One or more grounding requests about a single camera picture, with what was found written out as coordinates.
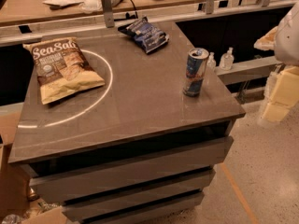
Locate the black cable on desk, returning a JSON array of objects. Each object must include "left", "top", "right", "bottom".
[{"left": 113, "top": 0, "right": 139, "bottom": 21}]

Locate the grey drawer cabinet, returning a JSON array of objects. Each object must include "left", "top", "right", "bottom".
[{"left": 9, "top": 21, "right": 245, "bottom": 224}]

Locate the redbull can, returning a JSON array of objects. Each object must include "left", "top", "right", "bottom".
[{"left": 183, "top": 48, "right": 209, "bottom": 97}]

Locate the clear sanitizer bottle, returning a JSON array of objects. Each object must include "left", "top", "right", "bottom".
[
  {"left": 206, "top": 52, "right": 216, "bottom": 70},
  {"left": 220, "top": 47, "right": 235, "bottom": 70}
]

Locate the grey metal post left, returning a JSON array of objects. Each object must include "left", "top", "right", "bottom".
[{"left": 101, "top": 0, "right": 114, "bottom": 28}]

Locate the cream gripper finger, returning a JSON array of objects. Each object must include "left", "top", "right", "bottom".
[
  {"left": 258, "top": 65, "right": 299, "bottom": 126},
  {"left": 253, "top": 27, "right": 278, "bottom": 50}
]

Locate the clear sanitizer bottle left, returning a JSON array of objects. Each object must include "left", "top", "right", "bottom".
[{"left": 206, "top": 52, "right": 216, "bottom": 70}]

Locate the cardboard box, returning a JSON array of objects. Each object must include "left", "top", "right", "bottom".
[{"left": 0, "top": 112, "right": 67, "bottom": 224}]

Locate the clear sanitizer bottle right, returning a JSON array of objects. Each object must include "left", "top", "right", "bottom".
[{"left": 220, "top": 47, "right": 235, "bottom": 70}]

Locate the brown sea salt chip bag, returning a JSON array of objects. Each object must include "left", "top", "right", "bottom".
[{"left": 23, "top": 37, "right": 105, "bottom": 105}]

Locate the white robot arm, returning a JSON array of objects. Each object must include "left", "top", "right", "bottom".
[{"left": 254, "top": 3, "right": 299, "bottom": 127}]

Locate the blue chip bag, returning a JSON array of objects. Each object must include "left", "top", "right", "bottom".
[{"left": 118, "top": 17, "right": 169, "bottom": 54}]

